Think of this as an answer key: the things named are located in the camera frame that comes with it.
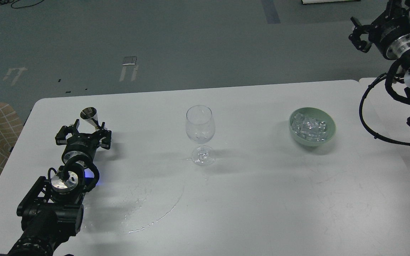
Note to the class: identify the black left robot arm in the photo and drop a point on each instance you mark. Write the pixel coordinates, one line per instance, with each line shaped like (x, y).
(52, 211)

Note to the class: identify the clear wine glass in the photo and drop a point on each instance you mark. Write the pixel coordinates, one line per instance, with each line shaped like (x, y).
(200, 128)

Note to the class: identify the clear ice cubes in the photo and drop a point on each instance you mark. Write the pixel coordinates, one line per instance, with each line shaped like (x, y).
(308, 128)

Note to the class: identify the steel cocktail jigger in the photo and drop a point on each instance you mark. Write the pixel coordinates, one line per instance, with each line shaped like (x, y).
(89, 114)

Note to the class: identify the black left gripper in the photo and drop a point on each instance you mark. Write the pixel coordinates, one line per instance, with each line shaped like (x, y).
(83, 143)

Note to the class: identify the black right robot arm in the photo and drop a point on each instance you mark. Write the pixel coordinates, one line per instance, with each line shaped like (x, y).
(397, 85)

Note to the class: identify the green bowl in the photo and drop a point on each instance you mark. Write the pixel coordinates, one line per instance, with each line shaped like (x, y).
(314, 113)

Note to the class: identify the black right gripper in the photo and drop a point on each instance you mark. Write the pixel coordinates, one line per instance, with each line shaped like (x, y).
(389, 32)

